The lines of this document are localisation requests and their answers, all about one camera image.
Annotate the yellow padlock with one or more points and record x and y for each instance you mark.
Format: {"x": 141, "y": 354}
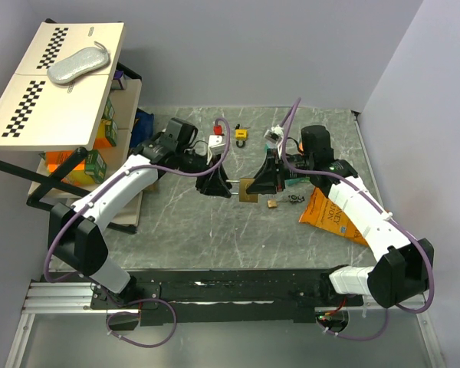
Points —
{"x": 241, "y": 136}

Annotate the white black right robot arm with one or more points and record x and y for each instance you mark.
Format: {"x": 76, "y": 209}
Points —
{"x": 403, "y": 265}

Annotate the blue snack bag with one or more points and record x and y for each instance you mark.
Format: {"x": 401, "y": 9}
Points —
{"x": 142, "y": 127}

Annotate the aluminium rail frame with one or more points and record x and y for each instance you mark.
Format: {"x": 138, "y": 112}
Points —
{"x": 403, "y": 266}

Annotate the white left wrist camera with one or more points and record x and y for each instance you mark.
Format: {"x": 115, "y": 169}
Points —
{"x": 216, "y": 142}

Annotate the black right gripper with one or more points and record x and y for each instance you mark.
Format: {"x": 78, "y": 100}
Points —
{"x": 268, "y": 178}

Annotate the large brass padlock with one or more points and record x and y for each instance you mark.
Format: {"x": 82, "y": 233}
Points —
{"x": 239, "y": 189}

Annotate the silver glitter pouch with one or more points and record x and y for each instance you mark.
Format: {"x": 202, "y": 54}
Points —
{"x": 78, "y": 64}

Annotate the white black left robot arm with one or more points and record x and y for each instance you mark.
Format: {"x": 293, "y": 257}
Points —
{"x": 76, "y": 231}

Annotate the green tea box upper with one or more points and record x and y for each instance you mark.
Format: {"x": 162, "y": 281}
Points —
{"x": 108, "y": 110}

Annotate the checkerboard calibration board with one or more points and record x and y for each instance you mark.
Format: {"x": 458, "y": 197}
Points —
{"x": 38, "y": 115}

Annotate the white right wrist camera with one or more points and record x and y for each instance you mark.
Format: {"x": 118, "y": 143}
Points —
{"x": 274, "y": 135}

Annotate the small brass padlock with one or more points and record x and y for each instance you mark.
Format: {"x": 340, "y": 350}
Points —
{"x": 272, "y": 202}

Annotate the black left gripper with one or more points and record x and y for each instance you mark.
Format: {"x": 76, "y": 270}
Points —
{"x": 214, "y": 184}

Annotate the orange honey dijon chip bag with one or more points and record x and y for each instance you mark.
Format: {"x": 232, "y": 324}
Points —
{"x": 324, "y": 214}

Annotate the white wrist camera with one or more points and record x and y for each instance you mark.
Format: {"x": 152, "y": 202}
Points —
{"x": 216, "y": 142}
{"x": 274, "y": 135}

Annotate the green yellow tea box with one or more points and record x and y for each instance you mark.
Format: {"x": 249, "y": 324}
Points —
{"x": 92, "y": 170}

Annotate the black frame beige shelf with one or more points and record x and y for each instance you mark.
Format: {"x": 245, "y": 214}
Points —
{"x": 46, "y": 181}

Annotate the purple white small box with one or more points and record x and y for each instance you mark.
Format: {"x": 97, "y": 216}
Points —
{"x": 119, "y": 81}

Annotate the teal white small box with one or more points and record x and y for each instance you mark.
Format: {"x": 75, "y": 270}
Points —
{"x": 294, "y": 181}

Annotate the green orange juice carton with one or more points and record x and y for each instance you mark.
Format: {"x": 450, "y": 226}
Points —
{"x": 106, "y": 135}

